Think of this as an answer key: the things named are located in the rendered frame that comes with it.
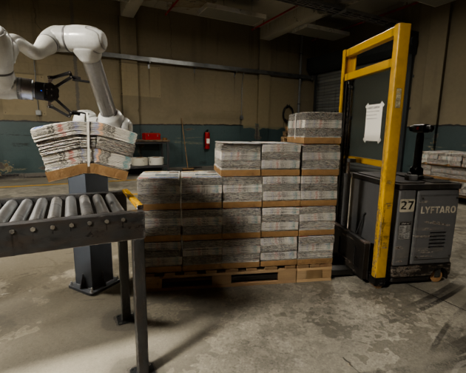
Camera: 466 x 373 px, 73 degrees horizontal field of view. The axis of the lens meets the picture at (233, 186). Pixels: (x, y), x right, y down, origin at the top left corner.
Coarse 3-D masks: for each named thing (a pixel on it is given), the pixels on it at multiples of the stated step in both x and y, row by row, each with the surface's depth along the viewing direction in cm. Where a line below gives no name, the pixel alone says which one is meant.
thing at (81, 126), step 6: (78, 126) 133; (84, 126) 135; (90, 126) 136; (96, 126) 136; (78, 132) 134; (84, 132) 135; (90, 132) 136; (96, 132) 137; (84, 138) 136; (90, 138) 137; (96, 138) 138; (84, 144) 136; (90, 144) 138; (84, 150) 137; (90, 150) 138; (84, 156) 138; (90, 156) 138; (84, 162) 138; (90, 162) 139
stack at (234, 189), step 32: (160, 192) 217; (192, 192) 222; (224, 192) 225; (256, 192) 229; (288, 192) 232; (160, 224) 221; (192, 224) 224; (224, 224) 229; (256, 224) 232; (288, 224) 236; (160, 256) 226; (192, 256) 229; (224, 256) 233; (256, 256) 237; (288, 256) 241; (160, 288) 229; (192, 288) 233
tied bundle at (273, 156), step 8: (264, 144) 224; (272, 144) 224; (280, 144) 225; (288, 144) 226; (296, 144) 229; (264, 152) 225; (272, 152) 226; (280, 152) 226; (288, 152) 227; (296, 152) 228; (264, 160) 226; (272, 160) 226; (280, 160) 227; (288, 160) 228; (296, 160) 229; (264, 168) 226; (272, 168) 227; (280, 168) 228; (288, 168) 229; (296, 168) 230
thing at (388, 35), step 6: (390, 30) 216; (378, 36) 229; (384, 36) 222; (390, 36) 216; (366, 42) 243; (372, 42) 236; (378, 42) 229; (384, 42) 229; (354, 48) 260; (360, 48) 252; (366, 48) 245; (348, 54) 269; (354, 54) 265
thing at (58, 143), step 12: (36, 132) 127; (48, 132) 129; (60, 132) 131; (72, 132) 133; (48, 144) 130; (60, 144) 132; (72, 144) 134; (48, 156) 131; (60, 156) 133; (72, 156) 135; (48, 168) 132; (60, 168) 134
